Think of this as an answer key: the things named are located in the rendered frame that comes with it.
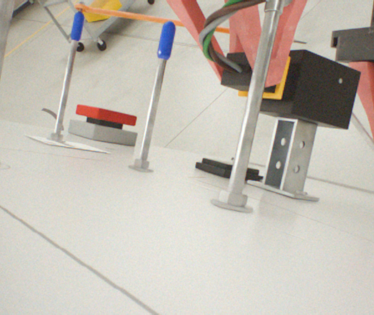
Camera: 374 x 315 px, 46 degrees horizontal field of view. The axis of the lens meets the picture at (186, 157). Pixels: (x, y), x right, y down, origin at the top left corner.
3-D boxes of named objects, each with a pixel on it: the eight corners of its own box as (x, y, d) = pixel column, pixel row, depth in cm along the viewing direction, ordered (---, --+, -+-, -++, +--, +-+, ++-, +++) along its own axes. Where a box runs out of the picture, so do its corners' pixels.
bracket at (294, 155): (319, 201, 29) (336, 126, 28) (293, 198, 27) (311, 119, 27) (270, 186, 32) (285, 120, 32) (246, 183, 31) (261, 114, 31)
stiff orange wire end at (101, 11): (306, 44, 29) (308, 35, 29) (70, 8, 32) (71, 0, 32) (305, 49, 30) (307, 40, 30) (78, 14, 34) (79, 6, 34)
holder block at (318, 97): (348, 130, 29) (361, 71, 29) (290, 114, 26) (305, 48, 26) (301, 124, 33) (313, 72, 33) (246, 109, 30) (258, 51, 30)
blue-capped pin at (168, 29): (157, 174, 25) (188, 24, 25) (134, 170, 24) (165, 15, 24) (146, 169, 26) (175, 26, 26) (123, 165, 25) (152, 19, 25)
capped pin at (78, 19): (69, 144, 34) (96, 4, 33) (54, 142, 32) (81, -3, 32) (57, 140, 34) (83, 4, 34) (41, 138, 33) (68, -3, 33)
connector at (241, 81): (304, 103, 28) (311, 72, 28) (250, 84, 25) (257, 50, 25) (270, 100, 30) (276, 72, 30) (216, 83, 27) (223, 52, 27)
